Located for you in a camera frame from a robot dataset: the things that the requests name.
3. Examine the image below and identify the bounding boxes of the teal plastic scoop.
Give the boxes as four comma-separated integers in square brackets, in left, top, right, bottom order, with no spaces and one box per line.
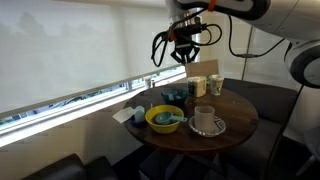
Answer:
[162,89,180,102]

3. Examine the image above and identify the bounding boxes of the patterned plate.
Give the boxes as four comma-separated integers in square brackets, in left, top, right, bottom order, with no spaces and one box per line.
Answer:
[188,115,227,138]

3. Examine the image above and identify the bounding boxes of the grey metal pole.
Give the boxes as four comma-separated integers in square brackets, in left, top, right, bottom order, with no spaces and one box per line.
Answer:
[240,26,255,81]

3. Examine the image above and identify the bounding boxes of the yellow bowl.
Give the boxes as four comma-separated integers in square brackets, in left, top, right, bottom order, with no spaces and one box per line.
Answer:
[144,104,185,135]

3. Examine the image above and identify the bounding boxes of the white roller blind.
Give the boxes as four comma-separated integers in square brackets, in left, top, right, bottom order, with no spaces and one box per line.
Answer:
[0,0,188,116]

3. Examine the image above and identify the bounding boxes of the teal measuring cup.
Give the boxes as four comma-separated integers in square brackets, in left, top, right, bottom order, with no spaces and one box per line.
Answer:
[155,110,189,126]

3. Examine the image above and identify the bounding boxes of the dark teal bowl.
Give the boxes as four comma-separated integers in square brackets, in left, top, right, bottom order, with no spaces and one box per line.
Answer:
[160,88,190,108]

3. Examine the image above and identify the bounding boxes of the small white cup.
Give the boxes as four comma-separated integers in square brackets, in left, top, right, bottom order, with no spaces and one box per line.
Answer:
[143,75,153,90]

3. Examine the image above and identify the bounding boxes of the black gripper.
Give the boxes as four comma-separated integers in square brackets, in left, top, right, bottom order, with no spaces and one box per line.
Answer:
[170,22,204,66]

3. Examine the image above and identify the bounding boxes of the dark grey sofa bench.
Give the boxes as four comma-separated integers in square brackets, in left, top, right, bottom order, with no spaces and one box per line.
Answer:
[221,77,299,180]

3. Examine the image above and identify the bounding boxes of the light blue small container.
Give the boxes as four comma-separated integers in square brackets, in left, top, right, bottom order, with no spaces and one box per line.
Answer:
[133,105,146,124]

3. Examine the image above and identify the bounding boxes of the dark table base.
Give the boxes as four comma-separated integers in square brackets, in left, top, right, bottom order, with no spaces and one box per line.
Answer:
[138,149,234,180]

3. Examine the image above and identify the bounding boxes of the patterned drinking cup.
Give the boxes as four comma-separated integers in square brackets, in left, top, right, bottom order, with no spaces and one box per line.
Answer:
[209,73,225,97]

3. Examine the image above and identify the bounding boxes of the dark blue small dish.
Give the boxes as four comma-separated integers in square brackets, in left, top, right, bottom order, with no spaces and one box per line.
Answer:
[129,114,147,129]

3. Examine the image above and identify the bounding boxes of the black cable with orange tape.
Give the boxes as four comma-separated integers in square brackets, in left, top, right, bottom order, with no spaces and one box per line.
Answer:
[150,14,286,68]

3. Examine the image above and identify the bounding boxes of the grey ceramic mug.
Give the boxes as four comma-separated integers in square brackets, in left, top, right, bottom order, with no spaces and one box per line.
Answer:
[193,105,216,134]

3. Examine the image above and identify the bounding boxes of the light wooden box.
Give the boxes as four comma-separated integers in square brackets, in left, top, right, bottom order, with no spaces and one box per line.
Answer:
[184,59,220,78]

